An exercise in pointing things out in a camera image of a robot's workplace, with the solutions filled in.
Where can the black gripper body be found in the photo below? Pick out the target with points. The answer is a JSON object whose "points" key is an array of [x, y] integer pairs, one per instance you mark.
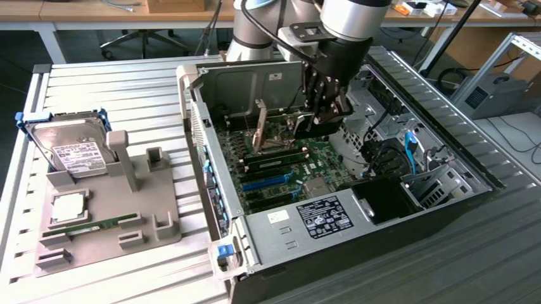
{"points": [[346, 60]]}

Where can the graphics card with black fan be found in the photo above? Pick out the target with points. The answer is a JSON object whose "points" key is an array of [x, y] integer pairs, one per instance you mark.
{"points": [[274, 125]]}

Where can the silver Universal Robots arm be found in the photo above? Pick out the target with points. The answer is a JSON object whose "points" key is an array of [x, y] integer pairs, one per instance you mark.
{"points": [[350, 19]]}

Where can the silver perforated drive cage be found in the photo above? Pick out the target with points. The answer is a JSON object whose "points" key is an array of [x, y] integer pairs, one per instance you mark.
{"points": [[359, 126]]}

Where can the green motherboard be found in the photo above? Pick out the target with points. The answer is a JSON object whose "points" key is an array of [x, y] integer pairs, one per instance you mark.
{"points": [[321, 158]]}

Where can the thin socket locking lever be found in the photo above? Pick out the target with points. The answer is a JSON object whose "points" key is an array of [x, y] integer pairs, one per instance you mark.
{"points": [[246, 123]]}

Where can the CPU socket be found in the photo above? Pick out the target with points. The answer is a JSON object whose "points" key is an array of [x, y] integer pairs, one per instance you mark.
{"points": [[274, 148]]}

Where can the orange and white box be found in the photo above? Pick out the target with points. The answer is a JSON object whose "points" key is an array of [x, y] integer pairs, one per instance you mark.
{"points": [[410, 8]]}

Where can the black RAM stick with label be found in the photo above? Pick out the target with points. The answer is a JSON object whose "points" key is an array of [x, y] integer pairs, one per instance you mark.
{"points": [[270, 164]]}

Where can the grey chipset heatsink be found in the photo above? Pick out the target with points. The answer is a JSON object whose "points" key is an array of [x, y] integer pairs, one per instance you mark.
{"points": [[318, 187]]}

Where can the black stand pole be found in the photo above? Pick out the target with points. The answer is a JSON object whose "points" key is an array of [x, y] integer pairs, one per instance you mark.
{"points": [[454, 35]]}

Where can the white small box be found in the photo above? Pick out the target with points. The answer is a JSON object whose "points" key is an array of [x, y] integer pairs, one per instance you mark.
{"points": [[441, 10]]}

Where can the blue expansion slot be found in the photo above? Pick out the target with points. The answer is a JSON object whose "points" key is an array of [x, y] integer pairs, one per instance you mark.
{"points": [[266, 183]]}

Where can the grey box machine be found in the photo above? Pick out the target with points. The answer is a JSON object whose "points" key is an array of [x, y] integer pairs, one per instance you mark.
{"points": [[498, 95]]}

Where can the brown cardboard box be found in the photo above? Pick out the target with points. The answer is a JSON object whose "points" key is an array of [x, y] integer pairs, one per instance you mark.
{"points": [[178, 4]]}

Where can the black office chair base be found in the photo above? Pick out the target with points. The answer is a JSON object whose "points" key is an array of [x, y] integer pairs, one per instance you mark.
{"points": [[144, 39]]}

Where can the open black PC case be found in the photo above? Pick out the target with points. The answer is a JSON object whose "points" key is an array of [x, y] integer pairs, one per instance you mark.
{"points": [[444, 221]]}

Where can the silver power supply unit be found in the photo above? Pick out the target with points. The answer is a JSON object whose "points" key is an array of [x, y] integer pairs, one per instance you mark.
{"points": [[270, 240]]}

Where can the black power adapter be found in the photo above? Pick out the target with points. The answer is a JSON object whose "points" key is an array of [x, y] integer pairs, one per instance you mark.
{"points": [[530, 8]]}

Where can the blue disk caddy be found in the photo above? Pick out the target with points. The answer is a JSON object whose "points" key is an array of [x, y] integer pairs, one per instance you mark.
{"points": [[106, 118]]}

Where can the blue case latch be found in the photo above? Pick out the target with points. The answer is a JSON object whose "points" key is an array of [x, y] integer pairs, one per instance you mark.
{"points": [[225, 251]]}

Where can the silver hard disk drive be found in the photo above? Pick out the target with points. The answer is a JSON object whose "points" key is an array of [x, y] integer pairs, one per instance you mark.
{"points": [[71, 149]]}

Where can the grey plastic parts rack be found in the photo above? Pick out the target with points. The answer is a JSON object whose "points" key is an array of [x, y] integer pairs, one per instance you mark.
{"points": [[106, 209]]}

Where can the green RAM stick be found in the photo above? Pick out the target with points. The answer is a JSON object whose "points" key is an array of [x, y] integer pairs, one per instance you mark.
{"points": [[96, 225]]}

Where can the silver CPU chip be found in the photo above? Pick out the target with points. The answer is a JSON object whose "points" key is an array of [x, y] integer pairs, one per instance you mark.
{"points": [[68, 207]]}

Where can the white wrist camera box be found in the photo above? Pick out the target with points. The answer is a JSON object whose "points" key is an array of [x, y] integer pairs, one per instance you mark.
{"points": [[302, 38]]}

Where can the aluminium profile frame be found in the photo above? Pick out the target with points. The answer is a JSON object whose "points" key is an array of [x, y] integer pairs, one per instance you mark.
{"points": [[498, 54]]}

